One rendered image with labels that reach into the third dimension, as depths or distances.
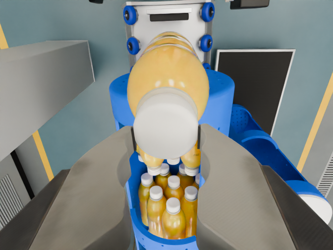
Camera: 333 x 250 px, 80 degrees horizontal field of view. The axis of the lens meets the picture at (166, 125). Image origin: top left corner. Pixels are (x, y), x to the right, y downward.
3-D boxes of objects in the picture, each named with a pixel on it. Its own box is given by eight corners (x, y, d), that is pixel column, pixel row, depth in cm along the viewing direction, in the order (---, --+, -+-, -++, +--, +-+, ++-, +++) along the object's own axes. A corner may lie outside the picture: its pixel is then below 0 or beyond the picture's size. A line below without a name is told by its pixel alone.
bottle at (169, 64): (184, 23, 27) (201, 43, 11) (200, 71, 30) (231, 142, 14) (137, 44, 29) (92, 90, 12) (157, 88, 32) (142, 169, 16)
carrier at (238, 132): (249, 132, 162) (249, 99, 149) (325, 236, 84) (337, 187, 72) (214, 139, 165) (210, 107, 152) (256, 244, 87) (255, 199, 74)
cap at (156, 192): (162, 200, 60) (162, 195, 59) (149, 200, 60) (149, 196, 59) (162, 190, 63) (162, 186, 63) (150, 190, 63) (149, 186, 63)
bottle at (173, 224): (185, 237, 68) (185, 198, 60) (185, 259, 62) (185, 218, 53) (164, 236, 69) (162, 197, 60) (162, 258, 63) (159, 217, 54)
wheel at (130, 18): (131, 25, 51) (138, 25, 52) (129, 4, 49) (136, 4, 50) (123, 25, 54) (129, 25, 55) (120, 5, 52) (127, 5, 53)
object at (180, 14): (150, 21, 56) (146, 22, 45) (150, 11, 55) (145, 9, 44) (187, 20, 56) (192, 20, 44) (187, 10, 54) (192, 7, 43)
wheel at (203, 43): (200, 54, 56) (206, 55, 55) (198, 37, 53) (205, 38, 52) (207, 48, 58) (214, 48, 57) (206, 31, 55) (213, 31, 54)
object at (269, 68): (198, 195, 216) (200, 207, 202) (212, 46, 146) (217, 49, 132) (247, 195, 215) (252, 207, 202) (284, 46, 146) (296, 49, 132)
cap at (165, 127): (184, 79, 12) (185, 90, 11) (203, 130, 14) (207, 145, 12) (127, 101, 13) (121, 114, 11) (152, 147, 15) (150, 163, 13)
